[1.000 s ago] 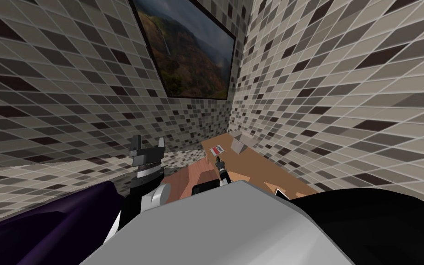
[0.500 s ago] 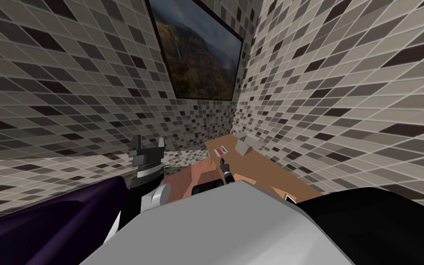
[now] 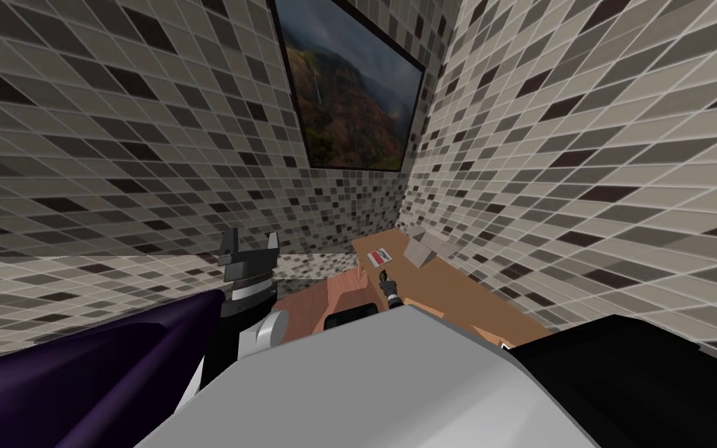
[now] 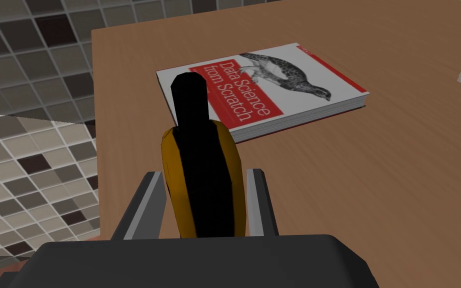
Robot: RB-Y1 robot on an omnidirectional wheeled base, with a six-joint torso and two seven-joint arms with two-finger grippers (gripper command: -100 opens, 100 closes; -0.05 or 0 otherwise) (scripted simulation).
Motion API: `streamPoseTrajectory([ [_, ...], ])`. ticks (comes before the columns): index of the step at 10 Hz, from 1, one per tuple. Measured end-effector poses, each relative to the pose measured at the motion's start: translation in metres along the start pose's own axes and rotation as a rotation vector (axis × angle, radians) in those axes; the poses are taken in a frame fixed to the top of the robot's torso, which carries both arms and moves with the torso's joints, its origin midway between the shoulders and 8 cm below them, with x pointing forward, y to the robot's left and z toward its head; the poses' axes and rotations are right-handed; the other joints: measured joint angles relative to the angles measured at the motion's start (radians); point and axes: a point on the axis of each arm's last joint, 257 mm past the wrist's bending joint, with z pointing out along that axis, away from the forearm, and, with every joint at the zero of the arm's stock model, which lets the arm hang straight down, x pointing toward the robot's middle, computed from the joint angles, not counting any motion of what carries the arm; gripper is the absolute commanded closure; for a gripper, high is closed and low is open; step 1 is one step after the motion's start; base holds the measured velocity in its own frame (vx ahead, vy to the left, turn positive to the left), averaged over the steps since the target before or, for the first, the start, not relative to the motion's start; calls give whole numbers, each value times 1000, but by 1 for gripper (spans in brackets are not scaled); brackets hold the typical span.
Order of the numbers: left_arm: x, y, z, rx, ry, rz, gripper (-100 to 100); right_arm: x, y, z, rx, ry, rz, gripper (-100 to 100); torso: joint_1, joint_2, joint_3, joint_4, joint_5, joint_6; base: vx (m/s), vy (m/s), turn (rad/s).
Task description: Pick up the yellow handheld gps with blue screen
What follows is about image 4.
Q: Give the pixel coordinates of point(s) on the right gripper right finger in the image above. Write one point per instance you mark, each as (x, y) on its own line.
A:
(259, 208)

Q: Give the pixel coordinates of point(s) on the brown wooden table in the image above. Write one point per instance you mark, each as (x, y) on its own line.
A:
(374, 180)

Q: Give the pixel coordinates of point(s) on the black and yellow bottle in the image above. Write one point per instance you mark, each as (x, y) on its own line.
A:
(204, 176)

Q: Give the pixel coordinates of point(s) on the white and red book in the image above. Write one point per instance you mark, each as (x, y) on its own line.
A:
(294, 86)

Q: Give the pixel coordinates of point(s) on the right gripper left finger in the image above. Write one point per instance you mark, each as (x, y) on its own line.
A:
(144, 210)

